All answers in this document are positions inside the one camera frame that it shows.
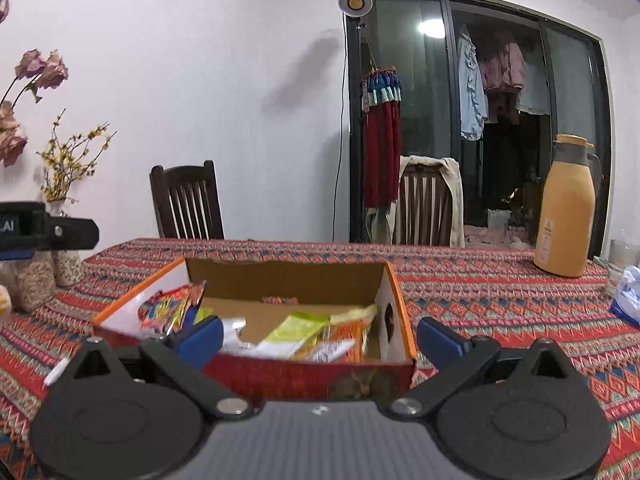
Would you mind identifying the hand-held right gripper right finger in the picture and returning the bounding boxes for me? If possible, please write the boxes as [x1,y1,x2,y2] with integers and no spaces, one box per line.
[384,316,584,421]

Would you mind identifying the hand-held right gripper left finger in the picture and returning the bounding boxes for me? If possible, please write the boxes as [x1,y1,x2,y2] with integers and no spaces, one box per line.
[54,315,255,421]

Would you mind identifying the clear plastic packet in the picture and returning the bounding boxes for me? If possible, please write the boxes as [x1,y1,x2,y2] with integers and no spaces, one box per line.
[220,316,247,356]

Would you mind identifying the red yellow snack packet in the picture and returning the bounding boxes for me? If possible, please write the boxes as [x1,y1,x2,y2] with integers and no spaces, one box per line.
[137,281,209,342]

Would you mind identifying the large gold orange snack packet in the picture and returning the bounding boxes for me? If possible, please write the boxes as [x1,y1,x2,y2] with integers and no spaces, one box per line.
[320,304,380,361]

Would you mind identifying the long yellow-green snack packet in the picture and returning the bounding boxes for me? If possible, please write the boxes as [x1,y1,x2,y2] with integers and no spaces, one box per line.
[255,311,332,361]

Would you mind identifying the orange red cardboard box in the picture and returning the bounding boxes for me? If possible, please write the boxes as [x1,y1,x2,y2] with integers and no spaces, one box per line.
[92,256,419,404]

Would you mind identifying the white red print snack packet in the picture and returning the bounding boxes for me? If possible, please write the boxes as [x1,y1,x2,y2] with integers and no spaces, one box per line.
[300,339,357,364]

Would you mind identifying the patterned container white lid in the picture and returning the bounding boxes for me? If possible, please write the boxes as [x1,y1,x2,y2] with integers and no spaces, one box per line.
[0,255,57,314]

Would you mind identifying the floral ceramic vase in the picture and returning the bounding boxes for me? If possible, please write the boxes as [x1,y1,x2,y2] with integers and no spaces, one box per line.
[47,200,84,289]

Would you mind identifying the yellow blossom branches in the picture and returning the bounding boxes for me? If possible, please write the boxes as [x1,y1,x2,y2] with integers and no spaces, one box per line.
[36,108,117,205]

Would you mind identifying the dark wooden chair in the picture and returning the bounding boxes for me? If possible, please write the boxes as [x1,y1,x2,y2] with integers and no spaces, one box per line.
[149,160,225,241]

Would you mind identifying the chair draped with beige cloth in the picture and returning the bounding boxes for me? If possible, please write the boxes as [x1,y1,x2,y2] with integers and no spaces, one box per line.
[365,156,466,249]

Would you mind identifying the brown wooden slat chair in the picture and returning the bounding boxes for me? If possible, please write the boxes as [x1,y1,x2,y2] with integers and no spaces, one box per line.
[395,158,454,247]

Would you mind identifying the dried pink flower bouquet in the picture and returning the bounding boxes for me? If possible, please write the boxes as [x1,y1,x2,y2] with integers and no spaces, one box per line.
[0,0,70,169]

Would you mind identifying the yellow thermos jug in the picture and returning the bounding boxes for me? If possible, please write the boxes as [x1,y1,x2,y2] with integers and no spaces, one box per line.
[533,134,603,279]

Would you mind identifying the white blue tissue pack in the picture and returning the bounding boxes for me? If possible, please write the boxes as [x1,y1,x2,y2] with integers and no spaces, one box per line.
[609,266,640,329]

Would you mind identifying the clear glass cup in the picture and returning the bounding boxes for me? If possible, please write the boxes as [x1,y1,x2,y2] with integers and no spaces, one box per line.
[605,237,640,297]

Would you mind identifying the red blue tassel ornament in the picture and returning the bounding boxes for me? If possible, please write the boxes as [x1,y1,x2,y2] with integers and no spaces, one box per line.
[361,66,404,210]

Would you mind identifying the glass sliding door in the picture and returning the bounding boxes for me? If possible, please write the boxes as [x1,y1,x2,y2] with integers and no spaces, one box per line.
[342,0,614,261]

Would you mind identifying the light blue hanging shirt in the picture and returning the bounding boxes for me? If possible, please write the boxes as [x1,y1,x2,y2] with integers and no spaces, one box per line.
[457,30,489,141]

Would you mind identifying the white hanging garment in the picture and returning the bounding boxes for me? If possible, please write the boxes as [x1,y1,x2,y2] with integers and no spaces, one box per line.
[515,60,551,116]

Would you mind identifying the pink hanging garment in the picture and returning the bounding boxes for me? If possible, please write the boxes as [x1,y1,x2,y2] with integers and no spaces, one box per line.
[477,32,527,94]

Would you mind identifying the black cable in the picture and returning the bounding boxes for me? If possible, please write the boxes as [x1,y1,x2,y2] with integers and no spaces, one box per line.
[332,60,351,242]

